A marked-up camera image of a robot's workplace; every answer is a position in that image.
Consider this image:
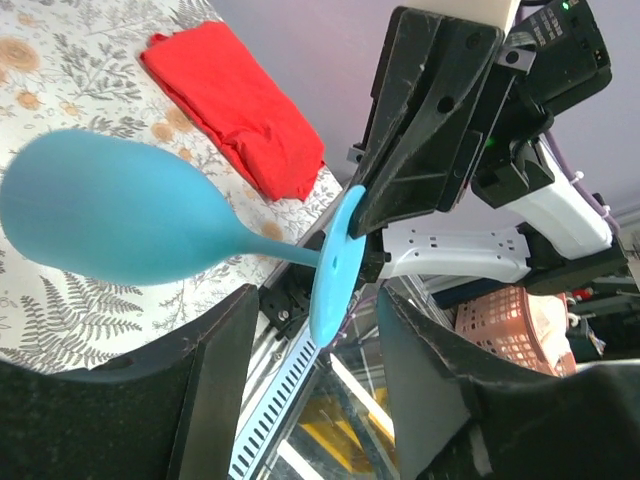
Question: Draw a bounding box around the aluminium mounting rail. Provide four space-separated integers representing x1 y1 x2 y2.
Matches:
228 185 365 479

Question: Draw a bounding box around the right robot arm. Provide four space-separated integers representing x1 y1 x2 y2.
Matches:
349 1 626 300

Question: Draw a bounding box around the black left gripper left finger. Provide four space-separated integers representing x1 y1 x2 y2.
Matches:
1 284 259 479

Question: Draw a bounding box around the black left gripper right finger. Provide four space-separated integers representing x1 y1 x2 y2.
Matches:
376 289 639 479

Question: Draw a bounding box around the floral tablecloth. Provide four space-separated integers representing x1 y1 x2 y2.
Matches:
1 1 340 374

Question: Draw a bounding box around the red folded cloth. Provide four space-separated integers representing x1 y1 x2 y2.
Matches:
140 21 325 201

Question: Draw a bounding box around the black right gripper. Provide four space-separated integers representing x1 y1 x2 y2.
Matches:
350 7 536 237

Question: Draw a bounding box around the pink plastic crate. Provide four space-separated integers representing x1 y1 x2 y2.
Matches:
455 286 576 377

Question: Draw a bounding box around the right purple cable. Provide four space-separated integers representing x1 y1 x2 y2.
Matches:
544 127 626 236

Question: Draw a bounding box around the blue wine glass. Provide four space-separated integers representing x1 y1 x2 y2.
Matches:
0 128 369 349

